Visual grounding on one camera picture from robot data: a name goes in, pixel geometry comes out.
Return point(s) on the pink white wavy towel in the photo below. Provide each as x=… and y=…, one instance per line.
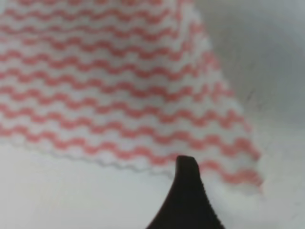
x=127, y=83

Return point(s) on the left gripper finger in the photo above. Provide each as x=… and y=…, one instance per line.
x=187, y=205

